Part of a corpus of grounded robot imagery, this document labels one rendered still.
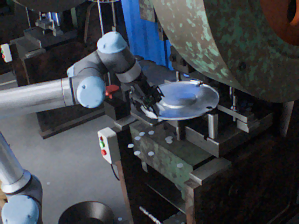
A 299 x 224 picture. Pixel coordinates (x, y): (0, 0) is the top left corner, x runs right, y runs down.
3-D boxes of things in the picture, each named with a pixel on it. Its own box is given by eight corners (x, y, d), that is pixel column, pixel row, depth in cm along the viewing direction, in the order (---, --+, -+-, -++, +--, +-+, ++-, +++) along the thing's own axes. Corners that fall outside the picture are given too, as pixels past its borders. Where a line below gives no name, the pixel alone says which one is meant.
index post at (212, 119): (213, 139, 134) (212, 114, 129) (207, 136, 136) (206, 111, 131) (219, 136, 135) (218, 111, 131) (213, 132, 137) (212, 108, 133)
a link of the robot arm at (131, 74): (109, 70, 117) (128, 52, 120) (116, 80, 121) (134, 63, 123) (122, 76, 112) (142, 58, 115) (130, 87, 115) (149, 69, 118)
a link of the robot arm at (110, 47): (91, 41, 112) (116, 25, 112) (108, 66, 119) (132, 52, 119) (96, 52, 106) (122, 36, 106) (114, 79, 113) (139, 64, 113)
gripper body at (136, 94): (150, 114, 122) (132, 88, 114) (134, 105, 128) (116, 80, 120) (166, 97, 125) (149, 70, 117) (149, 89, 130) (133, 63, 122)
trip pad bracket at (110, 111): (121, 145, 169) (114, 105, 159) (109, 136, 175) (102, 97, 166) (132, 140, 172) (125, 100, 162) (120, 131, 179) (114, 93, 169)
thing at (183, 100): (233, 92, 147) (233, 90, 146) (190, 128, 127) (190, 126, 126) (170, 77, 162) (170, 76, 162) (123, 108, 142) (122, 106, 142)
